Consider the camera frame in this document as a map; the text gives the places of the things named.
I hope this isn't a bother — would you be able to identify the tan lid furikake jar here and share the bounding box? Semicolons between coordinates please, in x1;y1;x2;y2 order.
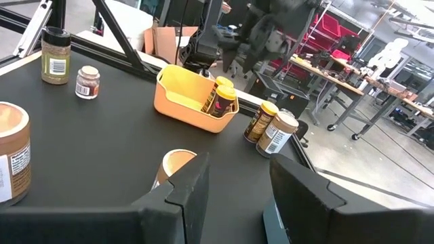
151;148;198;190
0;101;32;207
255;111;300;159

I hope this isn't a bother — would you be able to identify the brown cardboard box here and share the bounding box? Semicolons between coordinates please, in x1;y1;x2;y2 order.
144;26;199;65

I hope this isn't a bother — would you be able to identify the wooden top workbench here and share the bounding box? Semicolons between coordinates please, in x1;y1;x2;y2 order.
352;76;434;142
288;56;366;131

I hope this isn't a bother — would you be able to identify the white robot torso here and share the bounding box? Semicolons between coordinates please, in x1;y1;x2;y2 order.
368;37;410;70

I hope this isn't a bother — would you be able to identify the black computer tower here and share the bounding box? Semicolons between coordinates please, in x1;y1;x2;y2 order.
243;71;311;119

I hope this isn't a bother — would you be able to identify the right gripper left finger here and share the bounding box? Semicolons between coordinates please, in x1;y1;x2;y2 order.
0;152;210;244

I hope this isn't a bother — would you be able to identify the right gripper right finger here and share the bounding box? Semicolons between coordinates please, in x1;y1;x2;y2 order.
270;154;434;244

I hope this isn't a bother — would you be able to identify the yellow plastic bin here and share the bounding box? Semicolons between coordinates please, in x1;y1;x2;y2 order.
153;64;240;134

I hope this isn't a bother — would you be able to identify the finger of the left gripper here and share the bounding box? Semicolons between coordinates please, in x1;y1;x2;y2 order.
222;45;238;74
241;49;264;75

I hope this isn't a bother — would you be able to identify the small cork stoppered glass jar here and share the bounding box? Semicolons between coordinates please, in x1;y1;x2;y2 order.
75;65;101;100

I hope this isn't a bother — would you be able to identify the black diagonal frame strut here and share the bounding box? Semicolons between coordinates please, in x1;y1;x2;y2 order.
91;0;160;74

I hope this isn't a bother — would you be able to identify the silver aluminium bar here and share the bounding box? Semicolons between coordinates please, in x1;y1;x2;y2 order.
13;0;54;58

